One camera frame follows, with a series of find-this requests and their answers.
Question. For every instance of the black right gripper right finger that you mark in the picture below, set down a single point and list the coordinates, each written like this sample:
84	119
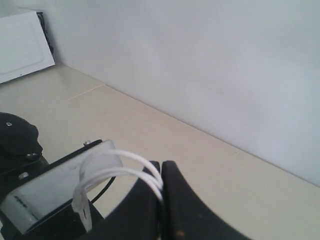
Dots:
185	216

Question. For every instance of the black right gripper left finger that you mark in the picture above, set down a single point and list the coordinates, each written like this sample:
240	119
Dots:
135	218

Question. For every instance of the white wired earphones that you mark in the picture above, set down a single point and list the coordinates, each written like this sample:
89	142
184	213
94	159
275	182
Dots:
80	202

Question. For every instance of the white microwave oven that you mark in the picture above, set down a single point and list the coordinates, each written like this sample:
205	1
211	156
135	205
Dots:
23	45

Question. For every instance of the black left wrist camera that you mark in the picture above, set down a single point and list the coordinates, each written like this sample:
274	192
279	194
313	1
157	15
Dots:
40	197

